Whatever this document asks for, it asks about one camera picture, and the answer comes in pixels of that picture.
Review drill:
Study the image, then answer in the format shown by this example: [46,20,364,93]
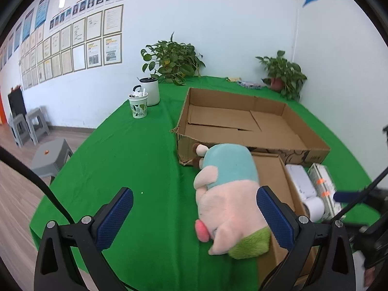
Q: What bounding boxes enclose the blue wall poster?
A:
[23,8,35,38]
[14,23,23,52]
[35,0,53,30]

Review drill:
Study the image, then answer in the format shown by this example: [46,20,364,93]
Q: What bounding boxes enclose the pink teal plush toy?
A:
[193,143,271,259]

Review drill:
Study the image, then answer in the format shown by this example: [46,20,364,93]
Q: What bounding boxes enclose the small cardboard box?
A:
[251,153,319,288]

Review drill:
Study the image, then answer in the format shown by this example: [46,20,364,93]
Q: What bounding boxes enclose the white paper roll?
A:
[303,196,325,220]

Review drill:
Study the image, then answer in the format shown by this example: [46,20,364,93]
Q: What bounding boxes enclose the leaf print paper cup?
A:
[128,91,149,119]

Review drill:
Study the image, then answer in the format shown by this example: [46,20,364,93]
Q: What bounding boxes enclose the wall of framed certificates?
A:
[0,4,124,91]

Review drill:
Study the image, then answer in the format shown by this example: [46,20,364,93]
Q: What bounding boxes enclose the large cardboard box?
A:
[170,87,331,168]

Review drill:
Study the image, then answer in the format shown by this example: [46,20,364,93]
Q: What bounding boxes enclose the white rectangular device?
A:
[285,164,317,202]

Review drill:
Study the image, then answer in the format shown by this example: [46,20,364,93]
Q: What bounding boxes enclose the bushy potted plant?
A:
[140,32,207,86]

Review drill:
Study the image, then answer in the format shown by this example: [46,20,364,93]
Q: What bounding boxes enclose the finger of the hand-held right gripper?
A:
[330,166,388,220]

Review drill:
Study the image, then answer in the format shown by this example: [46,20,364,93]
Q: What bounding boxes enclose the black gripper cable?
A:
[0,146,75,225]

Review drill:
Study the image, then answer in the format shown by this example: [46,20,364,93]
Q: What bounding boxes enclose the white kettle jug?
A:
[132,77,161,107]

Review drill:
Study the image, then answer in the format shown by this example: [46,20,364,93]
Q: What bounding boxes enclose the green tablecloth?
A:
[29,76,382,291]

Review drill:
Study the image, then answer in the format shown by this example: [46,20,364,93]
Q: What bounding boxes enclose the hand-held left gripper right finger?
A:
[256,186,356,291]

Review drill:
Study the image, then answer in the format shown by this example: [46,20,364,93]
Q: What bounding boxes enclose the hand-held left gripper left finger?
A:
[34,187,134,291]

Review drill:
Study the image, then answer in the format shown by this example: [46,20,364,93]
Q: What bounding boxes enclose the grey plastic stool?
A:
[8,113,31,147]
[26,107,50,146]
[30,138,74,185]

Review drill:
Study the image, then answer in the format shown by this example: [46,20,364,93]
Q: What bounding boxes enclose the potted plant in red pot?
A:
[255,50,308,101]

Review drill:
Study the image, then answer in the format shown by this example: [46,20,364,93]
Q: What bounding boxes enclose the white green medicine box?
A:
[307,163,343,222]

